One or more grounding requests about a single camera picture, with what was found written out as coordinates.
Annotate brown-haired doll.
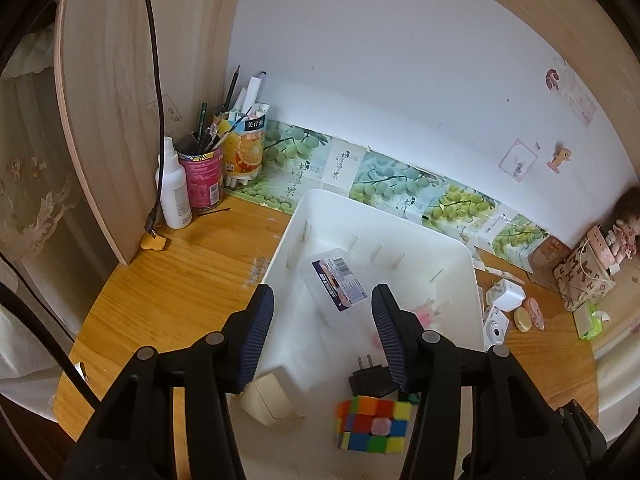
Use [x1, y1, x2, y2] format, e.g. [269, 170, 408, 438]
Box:
[606, 192, 640, 267]

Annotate black cable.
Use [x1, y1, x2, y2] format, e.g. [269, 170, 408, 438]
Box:
[132, 0, 169, 239]
[0, 280, 102, 411]

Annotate pink pen can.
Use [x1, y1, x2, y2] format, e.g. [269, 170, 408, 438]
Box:
[177, 147, 225, 211]

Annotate white plastic storage tray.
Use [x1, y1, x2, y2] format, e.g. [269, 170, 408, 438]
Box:
[225, 188, 487, 480]

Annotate beige envelope-shaped box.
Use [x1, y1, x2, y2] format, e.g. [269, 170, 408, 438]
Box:
[241, 365, 306, 427]

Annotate pink wall note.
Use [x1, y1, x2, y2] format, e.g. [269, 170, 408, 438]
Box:
[498, 138, 539, 179]

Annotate wooden side panel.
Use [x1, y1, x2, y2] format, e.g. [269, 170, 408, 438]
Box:
[53, 0, 246, 267]

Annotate silver compact camera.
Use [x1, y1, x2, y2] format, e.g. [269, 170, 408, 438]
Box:
[483, 304, 511, 352]

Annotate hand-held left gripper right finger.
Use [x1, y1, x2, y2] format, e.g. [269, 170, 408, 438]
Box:
[370, 284, 597, 480]

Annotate white marker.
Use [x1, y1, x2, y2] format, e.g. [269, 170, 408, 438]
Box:
[238, 72, 268, 114]

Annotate letter-print fabric bag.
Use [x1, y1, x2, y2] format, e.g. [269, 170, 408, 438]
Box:
[552, 230, 619, 314]

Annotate colourful puzzle cube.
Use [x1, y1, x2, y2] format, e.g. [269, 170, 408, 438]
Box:
[333, 394, 417, 456]

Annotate grape print cardboard strip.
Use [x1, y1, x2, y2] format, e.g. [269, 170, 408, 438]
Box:
[235, 120, 548, 267]

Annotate pink white sticker strip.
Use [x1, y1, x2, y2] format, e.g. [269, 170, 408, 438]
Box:
[544, 57, 599, 127]

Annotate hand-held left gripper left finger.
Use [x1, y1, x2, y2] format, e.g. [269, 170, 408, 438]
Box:
[61, 284, 276, 480]

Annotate pink toy figure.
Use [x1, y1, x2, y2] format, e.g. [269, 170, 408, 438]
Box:
[514, 296, 547, 334]

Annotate clear box with blue label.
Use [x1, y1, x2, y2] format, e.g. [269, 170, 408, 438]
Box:
[299, 248, 387, 329]

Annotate small pink white trinket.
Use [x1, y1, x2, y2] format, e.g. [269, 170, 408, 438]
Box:
[414, 301, 444, 327]

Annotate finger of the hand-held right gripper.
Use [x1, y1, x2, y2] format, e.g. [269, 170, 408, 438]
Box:
[556, 399, 609, 477]

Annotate white paper strip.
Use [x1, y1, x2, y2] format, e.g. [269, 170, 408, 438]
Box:
[474, 259, 527, 287]

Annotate orange-print carton pen holder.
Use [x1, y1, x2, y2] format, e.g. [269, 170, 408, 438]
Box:
[221, 104, 271, 191]

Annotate white spray bottle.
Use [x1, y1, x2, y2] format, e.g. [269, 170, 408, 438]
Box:
[154, 135, 193, 230]

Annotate white charger adapter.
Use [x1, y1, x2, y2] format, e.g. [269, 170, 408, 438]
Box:
[487, 282, 527, 314]

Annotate black charger plug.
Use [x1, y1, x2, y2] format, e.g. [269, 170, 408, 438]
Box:
[348, 354, 402, 399]

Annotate lace curtain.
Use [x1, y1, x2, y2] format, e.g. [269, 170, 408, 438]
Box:
[0, 25, 103, 341]

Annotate brown cardboard with red drawing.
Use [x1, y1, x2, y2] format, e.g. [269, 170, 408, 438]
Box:
[527, 237, 572, 289]

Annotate pony wall sticker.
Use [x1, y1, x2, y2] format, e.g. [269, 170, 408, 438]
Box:
[545, 144, 575, 174]

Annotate pink belt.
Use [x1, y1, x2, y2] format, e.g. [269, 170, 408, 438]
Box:
[584, 224, 617, 269]

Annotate green tissue pack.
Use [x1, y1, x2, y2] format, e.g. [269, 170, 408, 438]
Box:
[573, 302, 612, 342]

